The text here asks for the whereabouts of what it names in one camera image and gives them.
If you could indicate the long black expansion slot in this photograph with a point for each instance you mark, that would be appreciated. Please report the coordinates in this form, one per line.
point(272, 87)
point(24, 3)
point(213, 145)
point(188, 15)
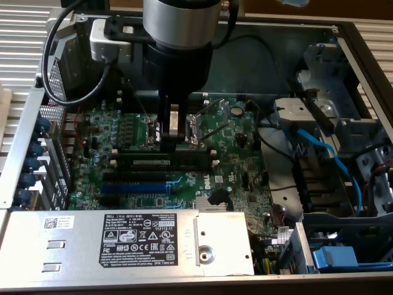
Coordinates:
point(135, 176)

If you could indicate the grey metal PC case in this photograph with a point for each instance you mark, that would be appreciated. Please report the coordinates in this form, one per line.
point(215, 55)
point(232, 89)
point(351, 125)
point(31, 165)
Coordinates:
point(245, 77)

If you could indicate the blue expansion slot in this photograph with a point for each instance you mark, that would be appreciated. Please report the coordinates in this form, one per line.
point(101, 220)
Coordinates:
point(135, 187)

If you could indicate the short black expansion slot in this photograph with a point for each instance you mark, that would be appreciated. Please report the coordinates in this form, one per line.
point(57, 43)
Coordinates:
point(109, 200)

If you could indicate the silver finned chipset heatsink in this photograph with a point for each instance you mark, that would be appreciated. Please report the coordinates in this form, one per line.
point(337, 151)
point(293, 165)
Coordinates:
point(201, 204)

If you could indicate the black plastic cap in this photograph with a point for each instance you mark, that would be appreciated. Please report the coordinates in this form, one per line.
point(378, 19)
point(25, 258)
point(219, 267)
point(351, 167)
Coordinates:
point(218, 196)

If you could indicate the blue plastic drive latch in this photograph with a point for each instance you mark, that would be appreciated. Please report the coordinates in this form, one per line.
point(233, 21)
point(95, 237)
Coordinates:
point(334, 256)

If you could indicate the green RAM stick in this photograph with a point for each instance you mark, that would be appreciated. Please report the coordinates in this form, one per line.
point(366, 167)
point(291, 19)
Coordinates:
point(190, 159)

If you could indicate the white parts rack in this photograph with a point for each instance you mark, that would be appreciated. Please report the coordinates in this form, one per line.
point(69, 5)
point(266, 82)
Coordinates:
point(5, 96)

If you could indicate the black RAM slot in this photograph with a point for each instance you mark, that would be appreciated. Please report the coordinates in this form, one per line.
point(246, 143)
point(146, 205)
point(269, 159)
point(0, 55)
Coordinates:
point(132, 108)
point(114, 152)
point(127, 97)
point(172, 168)

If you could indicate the green Dell motherboard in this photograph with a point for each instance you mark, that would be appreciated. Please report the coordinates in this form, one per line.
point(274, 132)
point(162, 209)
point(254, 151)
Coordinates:
point(233, 159)

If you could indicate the silver power supply unit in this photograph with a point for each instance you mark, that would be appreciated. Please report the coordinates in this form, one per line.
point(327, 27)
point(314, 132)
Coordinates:
point(76, 246)

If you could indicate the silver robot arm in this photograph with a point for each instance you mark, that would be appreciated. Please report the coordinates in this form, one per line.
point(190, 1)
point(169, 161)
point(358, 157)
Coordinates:
point(181, 21)

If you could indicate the black box behind case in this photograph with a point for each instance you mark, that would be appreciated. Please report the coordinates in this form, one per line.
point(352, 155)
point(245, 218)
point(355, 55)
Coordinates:
point(95, 3)

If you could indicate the blue plastic card clip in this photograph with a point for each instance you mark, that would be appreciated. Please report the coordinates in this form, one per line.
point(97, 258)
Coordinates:
point(43, 125)
point(27, 180)
point(32, 165)
point(23, 196)
point(37, 150)

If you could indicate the thin metal locking lever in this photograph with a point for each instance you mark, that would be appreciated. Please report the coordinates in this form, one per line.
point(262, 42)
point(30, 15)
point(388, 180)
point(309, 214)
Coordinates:
point(140, 103)

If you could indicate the round coin battery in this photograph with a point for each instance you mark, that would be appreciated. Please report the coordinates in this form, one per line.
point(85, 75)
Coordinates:
point(235, 111)

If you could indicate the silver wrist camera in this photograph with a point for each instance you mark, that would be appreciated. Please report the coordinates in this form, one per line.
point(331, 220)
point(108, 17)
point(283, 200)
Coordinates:
point(99, 46)

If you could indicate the grey metal disk bay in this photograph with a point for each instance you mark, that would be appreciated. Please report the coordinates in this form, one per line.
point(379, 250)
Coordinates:
point(347, 129)

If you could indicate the metal socket cover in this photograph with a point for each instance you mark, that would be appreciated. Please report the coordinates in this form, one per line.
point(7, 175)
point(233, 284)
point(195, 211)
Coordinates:
point(216, 109)

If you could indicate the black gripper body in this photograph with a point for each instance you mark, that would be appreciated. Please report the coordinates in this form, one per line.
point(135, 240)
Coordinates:
point(181, 70)

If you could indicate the white barcode tag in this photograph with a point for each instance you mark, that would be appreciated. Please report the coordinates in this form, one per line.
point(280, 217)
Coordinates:
point(283, 234)

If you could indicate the CPU socket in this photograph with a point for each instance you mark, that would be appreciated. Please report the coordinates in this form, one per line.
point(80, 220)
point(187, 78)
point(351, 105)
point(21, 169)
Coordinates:
point(152, 132)

